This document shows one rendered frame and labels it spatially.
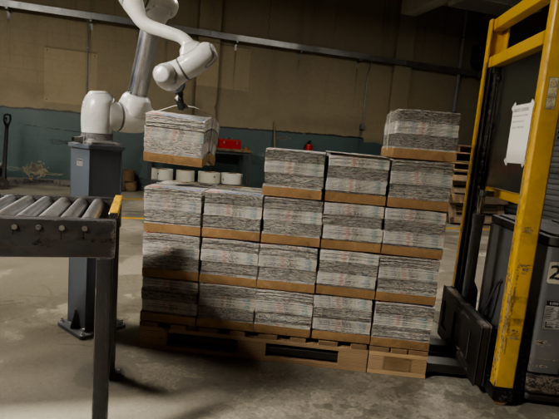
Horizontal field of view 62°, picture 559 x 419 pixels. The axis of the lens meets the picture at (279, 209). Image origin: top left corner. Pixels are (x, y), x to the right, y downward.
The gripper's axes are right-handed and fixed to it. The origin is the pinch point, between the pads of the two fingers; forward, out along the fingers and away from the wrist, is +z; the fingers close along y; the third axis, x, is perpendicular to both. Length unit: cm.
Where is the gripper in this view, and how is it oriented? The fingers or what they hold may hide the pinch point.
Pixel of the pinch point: (186, 91)
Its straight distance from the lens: 246.4
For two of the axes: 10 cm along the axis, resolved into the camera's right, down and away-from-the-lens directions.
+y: -1.1, 9.9, 0.7
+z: 0.6, -0.6, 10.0
